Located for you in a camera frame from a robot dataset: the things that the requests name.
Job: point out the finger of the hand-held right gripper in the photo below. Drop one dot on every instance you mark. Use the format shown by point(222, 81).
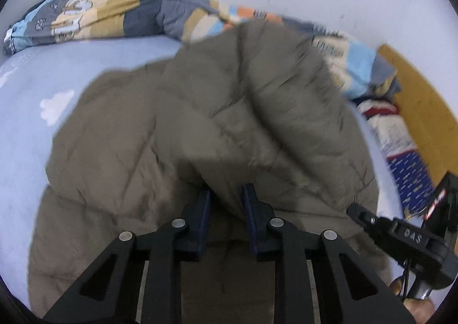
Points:
point(365, 216)

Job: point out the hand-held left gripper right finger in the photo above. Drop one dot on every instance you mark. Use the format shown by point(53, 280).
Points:
point(250, 216)

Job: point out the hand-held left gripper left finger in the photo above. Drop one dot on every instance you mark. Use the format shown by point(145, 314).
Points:
point(203, 216)

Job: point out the brown puffer jacket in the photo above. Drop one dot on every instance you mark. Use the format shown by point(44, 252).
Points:
point(179, 131)

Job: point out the person's right hand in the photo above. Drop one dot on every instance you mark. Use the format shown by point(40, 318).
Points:
point(418, 309)

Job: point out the navy star print pillow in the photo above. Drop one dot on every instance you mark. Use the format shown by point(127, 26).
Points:
point(411, 174)

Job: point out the wooden headboard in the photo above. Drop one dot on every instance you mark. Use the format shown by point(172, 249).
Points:
point(422, 113)

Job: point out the patchwork cartoon quilt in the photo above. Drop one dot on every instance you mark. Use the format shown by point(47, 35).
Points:
point(107, 13)

